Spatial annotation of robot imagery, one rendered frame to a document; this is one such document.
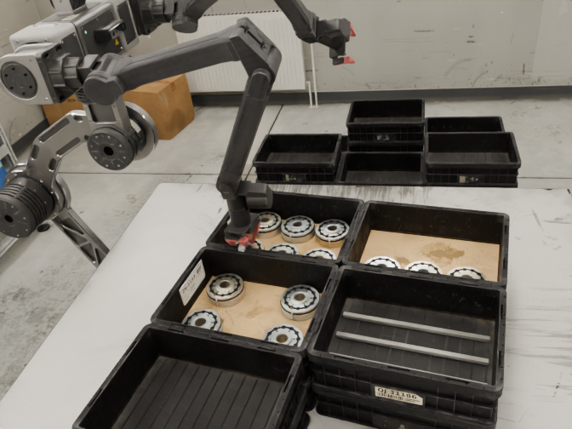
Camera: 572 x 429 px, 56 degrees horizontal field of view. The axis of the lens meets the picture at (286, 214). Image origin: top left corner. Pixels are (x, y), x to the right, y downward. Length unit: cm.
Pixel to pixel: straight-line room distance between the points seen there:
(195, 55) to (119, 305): 91
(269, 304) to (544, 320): 74
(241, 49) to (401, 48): 329
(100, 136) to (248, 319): 70
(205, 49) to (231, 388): 75
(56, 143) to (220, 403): 107
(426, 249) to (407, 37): 291
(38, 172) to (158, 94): 228
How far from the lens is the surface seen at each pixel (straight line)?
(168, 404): 131
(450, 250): 159
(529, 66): 448
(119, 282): 188
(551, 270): 179
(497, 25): 434
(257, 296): 148
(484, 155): 275
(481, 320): 141
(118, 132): 168
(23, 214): 202
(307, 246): 162
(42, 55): 136
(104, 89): 130
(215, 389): 130
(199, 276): 151
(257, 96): 116
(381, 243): 161
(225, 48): 114
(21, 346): 293
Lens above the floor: 184
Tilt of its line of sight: 35 degrees down
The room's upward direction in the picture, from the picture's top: 8 degrees counter-clockwise
